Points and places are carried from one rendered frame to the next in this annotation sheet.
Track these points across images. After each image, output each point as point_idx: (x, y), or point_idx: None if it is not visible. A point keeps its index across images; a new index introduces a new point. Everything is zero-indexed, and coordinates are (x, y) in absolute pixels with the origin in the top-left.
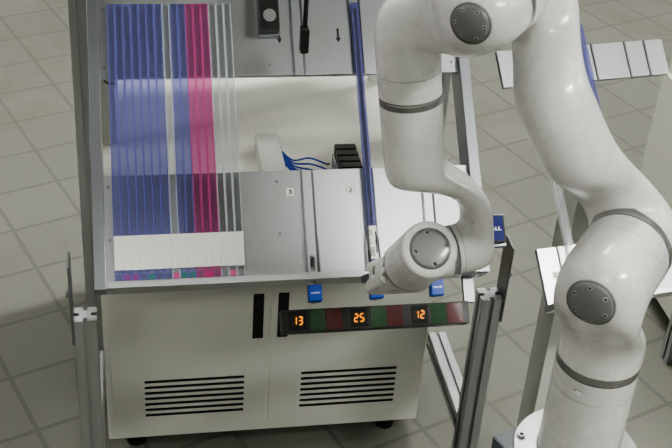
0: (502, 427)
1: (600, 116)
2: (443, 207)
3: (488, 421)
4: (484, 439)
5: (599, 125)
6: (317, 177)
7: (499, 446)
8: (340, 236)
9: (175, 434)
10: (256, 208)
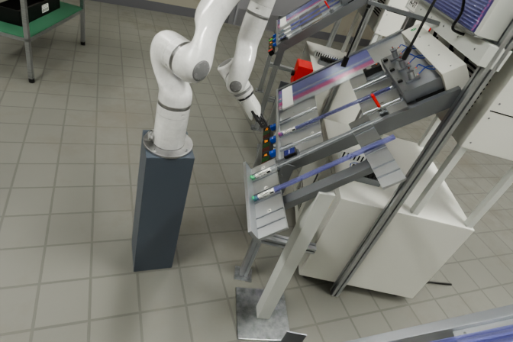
0: (299, 322)
1: None
2: (304, 143)
3: (304, 317)
4: (292, 310)
5: None
6: (314, 111)
7: None
8: (292, 124)
9: None
10: (301, 104)
